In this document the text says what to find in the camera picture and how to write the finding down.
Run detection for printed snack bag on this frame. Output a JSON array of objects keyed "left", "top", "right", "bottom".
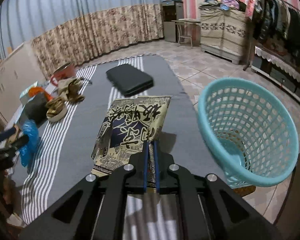
[{"left": 91, "top": 95, "right": 171, "bottom": 177}]

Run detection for orange snack wrapper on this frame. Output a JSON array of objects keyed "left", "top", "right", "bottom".
[{"left": 28, "top": 87, "right": 53, "bottom": 101}]

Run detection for brown stockings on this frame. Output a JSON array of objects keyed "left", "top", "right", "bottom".
[{"left": 45, "top": 96, "right": 66, "bottom": 118}]

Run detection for blue plastic wrapper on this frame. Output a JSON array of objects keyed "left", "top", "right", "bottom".
[{"left": 18, "top": 120, "right": 40, "bottom": 167}]

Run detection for black textured pouch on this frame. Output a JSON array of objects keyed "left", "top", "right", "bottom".
[{"left": 23, "top": 92, "right": 47, "bottom": 127}]

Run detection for grey striped tablecloth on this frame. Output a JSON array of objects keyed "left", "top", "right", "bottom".
[{"left": 11, "top": 56, "right": 224, "bottom": 239}]

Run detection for light blue tissue box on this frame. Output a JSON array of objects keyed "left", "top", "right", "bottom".
[{"left": 19, "top": 81, "right": 38, "bottom": 106}]

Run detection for black zip case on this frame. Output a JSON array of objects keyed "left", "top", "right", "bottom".
[{"left": 106, "top": 64, "right": 154, "bottom": 97}]

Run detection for gold round tin lid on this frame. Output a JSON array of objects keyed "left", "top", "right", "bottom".
[{"left": 48, "top": 106, "right": 68, "bottom": 123}]

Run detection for white cabinet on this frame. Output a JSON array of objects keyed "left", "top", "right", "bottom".
[{"left": 0, "top": 42, "right": 45, "bottom": 119}]

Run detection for teal plastic laundry basket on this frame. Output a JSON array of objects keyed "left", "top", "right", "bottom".
[{"left": 198, "top": 77, "right": 299, "bottom": 189}]

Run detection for beige cloth pouch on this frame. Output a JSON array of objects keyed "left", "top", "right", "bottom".
[{"left": 58, "top": 77, "right": 85, "bottom": 103}]

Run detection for pink metal mug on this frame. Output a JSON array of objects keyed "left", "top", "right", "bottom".
[{"left": 50, "top": 63, "right": 76, "bottom": 86}]

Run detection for small metal stool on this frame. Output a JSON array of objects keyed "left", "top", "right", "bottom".
[{"left": 173, "top": 18, "right": 200, "bottom": 48}]

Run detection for cloth covered storage cabinet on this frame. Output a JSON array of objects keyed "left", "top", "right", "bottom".
[{"left": 200, "top": 7, "right": 248, "bottom": 64}]

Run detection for black water dispenser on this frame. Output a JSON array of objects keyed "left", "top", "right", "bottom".
[{"left": 161, "top": 0, "right": 184, "bottom": 43}]

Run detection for blue floral curtain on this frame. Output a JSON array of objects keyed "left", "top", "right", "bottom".
[{"left": 0, "top": 0, "right": 164, "bottom": 77}]

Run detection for pile of clothes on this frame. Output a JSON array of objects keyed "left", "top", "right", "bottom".
[{"left": 199, "top": 0, "right": 246, "bottom": 12}]

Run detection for low shelf with lace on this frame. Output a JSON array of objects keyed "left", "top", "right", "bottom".
[{"left": 249, "top": 45, "right": 300, "bottom": 103}]

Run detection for clothes rack with garments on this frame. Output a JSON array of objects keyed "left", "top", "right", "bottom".
[{"left": 245, "top": 0, "right": 300, "bottom": 67}]

